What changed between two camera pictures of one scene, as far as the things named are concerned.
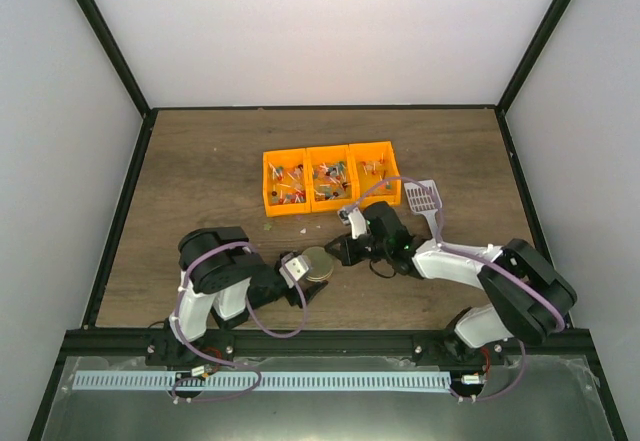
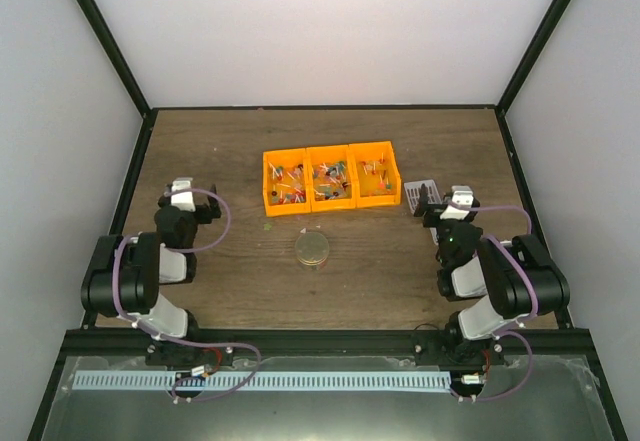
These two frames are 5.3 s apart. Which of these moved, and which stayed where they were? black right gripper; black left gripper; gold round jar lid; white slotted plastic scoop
Moved: black left gripper; gold round jar lid; black right gripper
Stayed: white slotted plastic scoop
